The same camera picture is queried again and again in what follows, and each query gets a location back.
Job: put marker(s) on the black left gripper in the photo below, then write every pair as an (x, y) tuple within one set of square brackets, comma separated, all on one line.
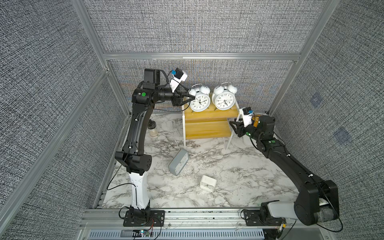
[(177, 101)]

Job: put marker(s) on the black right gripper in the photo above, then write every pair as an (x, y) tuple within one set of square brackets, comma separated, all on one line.
[(240, 128)]

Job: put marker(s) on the white twin-bell alarm clock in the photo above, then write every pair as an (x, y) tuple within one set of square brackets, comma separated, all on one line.
[(223, 96)]

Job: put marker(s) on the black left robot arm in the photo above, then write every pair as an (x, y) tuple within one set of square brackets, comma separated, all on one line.
[(156, 87)]

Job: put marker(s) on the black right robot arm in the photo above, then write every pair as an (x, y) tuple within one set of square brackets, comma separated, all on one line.
[(317, 201)]

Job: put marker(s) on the yellow wooden two-tier shelf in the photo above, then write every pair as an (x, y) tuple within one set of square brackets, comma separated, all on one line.
[(210, 123)]

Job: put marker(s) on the glass jar black lid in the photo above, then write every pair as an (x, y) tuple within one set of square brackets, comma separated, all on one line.
[(152, 127)]

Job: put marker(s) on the white cube digital clock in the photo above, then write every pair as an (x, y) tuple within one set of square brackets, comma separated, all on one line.
[(208, 183)]

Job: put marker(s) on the grey rectangular digital clock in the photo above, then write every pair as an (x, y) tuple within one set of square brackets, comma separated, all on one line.
[(179, 162)]

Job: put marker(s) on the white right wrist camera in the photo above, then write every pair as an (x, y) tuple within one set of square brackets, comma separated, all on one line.
[(247, 115)]

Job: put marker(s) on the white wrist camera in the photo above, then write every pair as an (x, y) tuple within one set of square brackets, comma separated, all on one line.
[(177, 78), (247, 115)]

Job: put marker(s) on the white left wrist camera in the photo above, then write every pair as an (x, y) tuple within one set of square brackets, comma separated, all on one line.
[(177, 78)]

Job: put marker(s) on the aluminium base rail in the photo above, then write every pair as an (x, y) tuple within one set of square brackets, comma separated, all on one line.
[(275, 222)]

